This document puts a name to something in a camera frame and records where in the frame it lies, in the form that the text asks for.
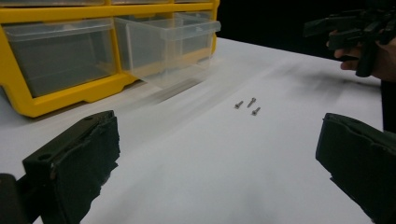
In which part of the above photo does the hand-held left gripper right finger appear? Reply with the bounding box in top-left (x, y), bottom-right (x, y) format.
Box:
top-left (315, 112), bottom-right (396, 224)

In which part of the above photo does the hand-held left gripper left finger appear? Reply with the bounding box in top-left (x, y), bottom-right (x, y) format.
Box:
top-left (21, 109), bottom-right (121, 224)

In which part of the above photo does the clear plastic organizer drawer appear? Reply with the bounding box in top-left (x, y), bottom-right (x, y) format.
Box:
top-left (113, 12), bottom-right (222, 90)

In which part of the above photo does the yellow drawer organizer cabinet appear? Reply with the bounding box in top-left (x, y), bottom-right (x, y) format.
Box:
top-left (0, 0), bottom-right (221, 119)

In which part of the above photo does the set of clear plastic drawers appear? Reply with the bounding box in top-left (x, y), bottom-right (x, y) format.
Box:
top-left (0, 0), bottom-right (216, 98)

